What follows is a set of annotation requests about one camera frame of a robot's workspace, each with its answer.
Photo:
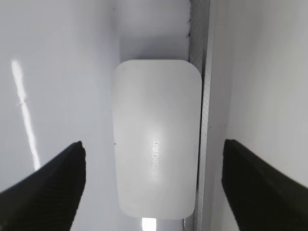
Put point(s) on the white rectangular eraser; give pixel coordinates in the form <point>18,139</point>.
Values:
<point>156,106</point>

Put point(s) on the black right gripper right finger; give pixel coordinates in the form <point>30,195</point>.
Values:
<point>261,197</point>

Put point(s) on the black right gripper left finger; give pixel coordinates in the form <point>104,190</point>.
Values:
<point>48,199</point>

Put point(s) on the grey framed whiteboard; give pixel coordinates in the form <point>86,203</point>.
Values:
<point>57,58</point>

